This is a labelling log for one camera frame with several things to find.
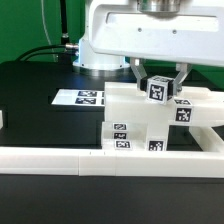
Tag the white U-shaped fence frame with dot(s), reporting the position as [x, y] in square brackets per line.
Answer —
[57, 142]

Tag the white chair seat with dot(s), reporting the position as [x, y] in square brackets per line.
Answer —
[152, 137]

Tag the white tagged nut cube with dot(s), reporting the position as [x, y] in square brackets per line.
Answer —
[159, 89]

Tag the white chair back frame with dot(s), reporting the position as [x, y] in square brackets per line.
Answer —
[194, 106]

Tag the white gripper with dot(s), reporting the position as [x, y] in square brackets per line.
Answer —
[192, 35]

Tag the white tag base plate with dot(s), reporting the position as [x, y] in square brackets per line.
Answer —
[74, 97]

